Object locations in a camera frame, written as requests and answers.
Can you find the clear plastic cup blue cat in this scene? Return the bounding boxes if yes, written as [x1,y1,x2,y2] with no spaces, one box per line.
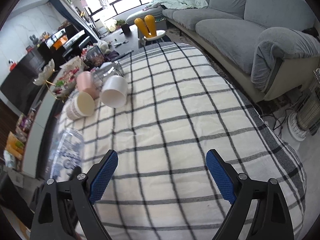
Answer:
[46,128,84,182]

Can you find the plaid paper cup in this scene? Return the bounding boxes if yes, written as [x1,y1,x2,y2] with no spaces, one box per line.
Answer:
[66,92,95,120]

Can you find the white cup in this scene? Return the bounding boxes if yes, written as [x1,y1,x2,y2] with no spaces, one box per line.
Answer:
[100,75,128,108]

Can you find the pink cup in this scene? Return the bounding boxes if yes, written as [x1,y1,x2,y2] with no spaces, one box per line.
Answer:
[76,71,99,99]

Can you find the clear glass cup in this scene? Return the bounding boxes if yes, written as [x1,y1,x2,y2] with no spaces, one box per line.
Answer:
[93,61,124,86]

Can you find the white grey tv cabinet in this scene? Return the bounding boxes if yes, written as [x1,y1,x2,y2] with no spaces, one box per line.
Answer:
[21,83,63,178]

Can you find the white electric heater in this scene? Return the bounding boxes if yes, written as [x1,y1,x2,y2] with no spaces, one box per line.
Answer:
[287,68,320,142]

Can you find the snack tray gold stand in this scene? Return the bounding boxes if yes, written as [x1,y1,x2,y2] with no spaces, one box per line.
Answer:
[45,56,87,101]

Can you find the black television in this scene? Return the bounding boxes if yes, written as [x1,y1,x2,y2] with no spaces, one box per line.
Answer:
[1,49,45,115]

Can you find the white shell bowl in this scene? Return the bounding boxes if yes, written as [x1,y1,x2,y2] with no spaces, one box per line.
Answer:
[33,59,55,86]

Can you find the checked cream tablecloth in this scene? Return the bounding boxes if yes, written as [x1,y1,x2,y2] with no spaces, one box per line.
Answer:
[59,42,306,239]

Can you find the clear snack jar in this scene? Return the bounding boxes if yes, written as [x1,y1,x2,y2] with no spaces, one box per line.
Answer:
[84,46,105,67]

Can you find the black piano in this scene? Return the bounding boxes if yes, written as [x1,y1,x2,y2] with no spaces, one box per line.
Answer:
[37,24,93,66]

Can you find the grey sofa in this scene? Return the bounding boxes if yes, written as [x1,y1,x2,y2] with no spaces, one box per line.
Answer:
[126,0,320,102]

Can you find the black coffee table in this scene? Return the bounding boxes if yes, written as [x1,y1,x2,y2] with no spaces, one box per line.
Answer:
[101,25,140,54]

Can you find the black mug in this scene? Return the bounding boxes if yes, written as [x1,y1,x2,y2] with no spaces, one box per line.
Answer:
[121,23,131,35]

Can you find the yellow rabbit ear stool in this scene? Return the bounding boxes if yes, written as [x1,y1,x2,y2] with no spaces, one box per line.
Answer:
[135,15,167,47]

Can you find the light green blanket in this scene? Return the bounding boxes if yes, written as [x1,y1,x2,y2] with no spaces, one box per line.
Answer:
[146,0,208,10]

